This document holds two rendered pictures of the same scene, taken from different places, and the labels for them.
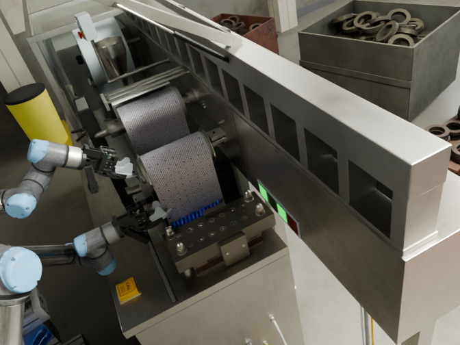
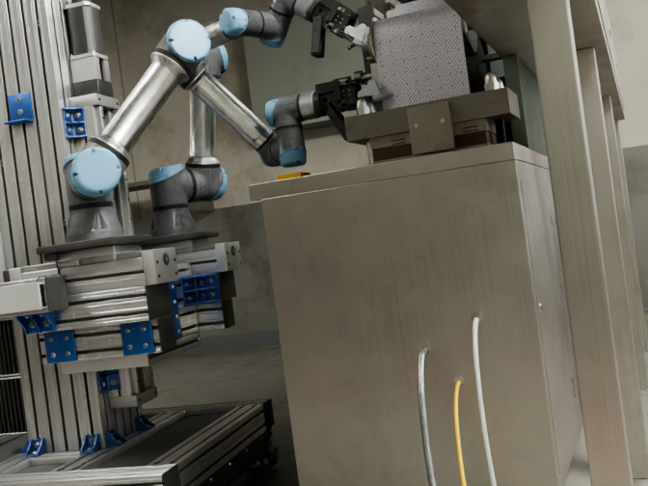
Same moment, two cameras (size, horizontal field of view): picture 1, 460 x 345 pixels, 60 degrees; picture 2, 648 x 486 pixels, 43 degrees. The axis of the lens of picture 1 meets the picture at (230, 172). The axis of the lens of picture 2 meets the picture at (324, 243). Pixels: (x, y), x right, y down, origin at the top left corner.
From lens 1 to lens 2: 1.75 m
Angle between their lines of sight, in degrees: 51
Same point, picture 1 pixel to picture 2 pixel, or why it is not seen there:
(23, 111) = not seen: hidden behind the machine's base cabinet
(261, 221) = (483, 94)
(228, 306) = (396, 226)
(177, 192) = (404, 70)
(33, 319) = (210, 257)
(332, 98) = not seen: outside the picture
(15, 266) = (183, 24)
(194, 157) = (437, 19)
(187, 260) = (362, 121)
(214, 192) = (458, 89)
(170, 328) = (305, 218)
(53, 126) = not seen: hidden behind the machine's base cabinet
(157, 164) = (389, 21)
